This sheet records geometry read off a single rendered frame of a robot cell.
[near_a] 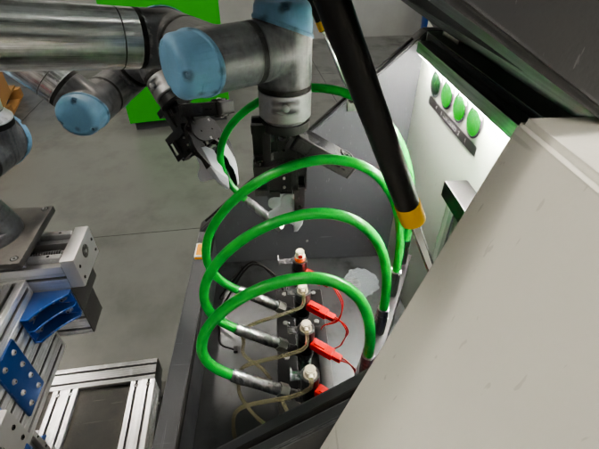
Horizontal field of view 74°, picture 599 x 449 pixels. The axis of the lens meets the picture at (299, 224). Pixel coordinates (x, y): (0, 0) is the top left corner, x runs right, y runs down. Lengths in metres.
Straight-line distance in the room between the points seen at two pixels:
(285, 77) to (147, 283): 1.98
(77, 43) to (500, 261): 0.49
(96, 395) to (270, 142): 1.39
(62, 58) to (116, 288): 1.97
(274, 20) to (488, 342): 0.42
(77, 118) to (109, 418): 1.19
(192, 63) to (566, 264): 0.39
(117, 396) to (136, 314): 0.62
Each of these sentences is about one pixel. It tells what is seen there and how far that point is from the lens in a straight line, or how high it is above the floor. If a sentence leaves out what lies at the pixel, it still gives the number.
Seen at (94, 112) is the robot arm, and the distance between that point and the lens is 0.79.
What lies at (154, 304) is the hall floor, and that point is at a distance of 2.29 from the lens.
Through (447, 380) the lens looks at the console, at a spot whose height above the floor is 1.41.
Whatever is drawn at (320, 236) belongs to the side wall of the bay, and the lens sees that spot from 1.13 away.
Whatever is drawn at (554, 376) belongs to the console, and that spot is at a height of 1.48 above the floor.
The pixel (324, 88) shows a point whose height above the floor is 1.42.
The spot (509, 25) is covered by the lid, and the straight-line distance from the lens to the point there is 0.21.
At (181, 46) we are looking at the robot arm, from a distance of 0.48.
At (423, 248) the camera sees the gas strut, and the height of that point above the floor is 1.43.
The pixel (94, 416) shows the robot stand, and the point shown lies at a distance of 1.75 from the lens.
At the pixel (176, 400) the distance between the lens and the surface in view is 0.81.
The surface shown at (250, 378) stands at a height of 1.12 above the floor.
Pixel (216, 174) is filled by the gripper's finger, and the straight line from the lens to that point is 0.78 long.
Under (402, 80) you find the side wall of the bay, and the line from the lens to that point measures 0.95.
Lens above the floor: 1.64
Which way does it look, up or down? 38 degrees down
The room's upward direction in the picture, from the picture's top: straight up
